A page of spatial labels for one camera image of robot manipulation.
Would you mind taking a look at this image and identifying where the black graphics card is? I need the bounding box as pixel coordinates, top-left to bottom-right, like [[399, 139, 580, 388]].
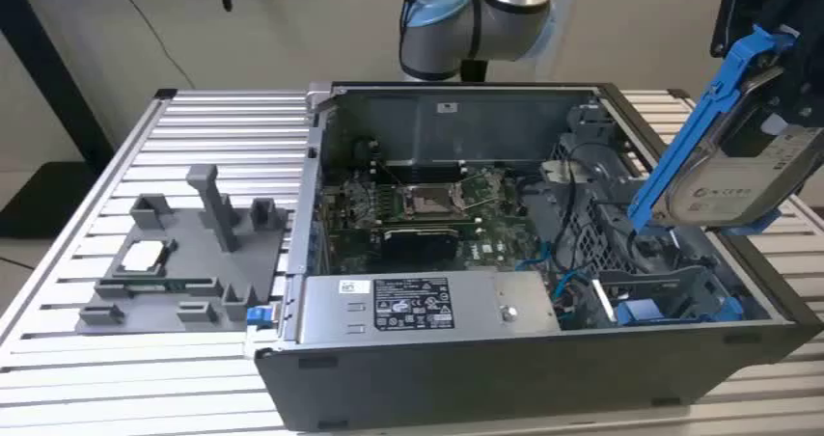
[[377, 227, 463, 266]]

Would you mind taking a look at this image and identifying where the hard disk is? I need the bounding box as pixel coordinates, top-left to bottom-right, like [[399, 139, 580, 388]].
[[627, 23, 824, 238]]

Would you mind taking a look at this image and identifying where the blue disk carrier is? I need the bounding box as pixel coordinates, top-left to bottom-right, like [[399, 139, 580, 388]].
[[614, 295, 746, 326]]

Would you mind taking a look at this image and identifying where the silver power supply unit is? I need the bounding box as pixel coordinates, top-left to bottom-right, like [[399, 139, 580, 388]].
[[297, 270, 560, 346]]

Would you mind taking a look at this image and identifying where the silver CPU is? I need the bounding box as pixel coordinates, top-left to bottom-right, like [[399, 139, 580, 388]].
[[121, 241, 174, 272]]

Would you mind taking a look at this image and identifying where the thin locking lever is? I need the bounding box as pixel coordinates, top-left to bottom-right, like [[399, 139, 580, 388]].
[[377, 159, 415, 189]]

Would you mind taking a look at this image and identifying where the thin black wall cable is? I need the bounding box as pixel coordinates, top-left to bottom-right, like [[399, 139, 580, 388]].
[[110, 0, 190, 89]]

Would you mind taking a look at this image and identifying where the blue wire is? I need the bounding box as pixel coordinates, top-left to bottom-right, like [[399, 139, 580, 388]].
[[519, 255, 592, 270]]

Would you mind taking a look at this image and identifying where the green RAM stick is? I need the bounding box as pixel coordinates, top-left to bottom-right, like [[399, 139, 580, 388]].
[[121, 278, 216, 293]]

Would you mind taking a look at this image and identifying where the black monitor stand pole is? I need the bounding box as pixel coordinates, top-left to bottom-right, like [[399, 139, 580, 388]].
[[0, 0, 119, 167]]

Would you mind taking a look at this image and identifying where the long black wire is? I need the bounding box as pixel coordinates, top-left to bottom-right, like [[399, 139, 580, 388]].
[[555, 140, 612, 272]]

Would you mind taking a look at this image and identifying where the black open PC case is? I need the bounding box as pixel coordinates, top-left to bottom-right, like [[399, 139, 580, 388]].
[[254, 80, 824, 433]]

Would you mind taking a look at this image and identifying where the grey parts rack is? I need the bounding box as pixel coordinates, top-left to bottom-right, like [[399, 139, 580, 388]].
[[75, 164, 293, 336]]

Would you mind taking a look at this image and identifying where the CPU socket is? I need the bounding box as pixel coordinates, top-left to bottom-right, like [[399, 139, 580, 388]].
[[401, 183, 463, 219]]

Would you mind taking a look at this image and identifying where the black disk wire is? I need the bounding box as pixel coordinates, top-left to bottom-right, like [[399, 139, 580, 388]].
[[627, 232, 655, 276]]

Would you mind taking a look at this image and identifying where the metal disk bay cage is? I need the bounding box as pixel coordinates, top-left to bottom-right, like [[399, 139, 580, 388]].
[[539, 131, 734, 286]]

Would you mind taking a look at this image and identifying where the metal socket cover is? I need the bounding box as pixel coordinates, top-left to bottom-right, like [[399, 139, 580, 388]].
[[457, 171, 509, 204]]

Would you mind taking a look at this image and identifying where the black stand base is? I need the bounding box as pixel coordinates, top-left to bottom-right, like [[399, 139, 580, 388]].
[[0, 160, 99, 239]]

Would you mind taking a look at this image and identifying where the green motherboard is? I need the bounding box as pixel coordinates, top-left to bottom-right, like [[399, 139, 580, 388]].
[[318, 165, 550, 277]]

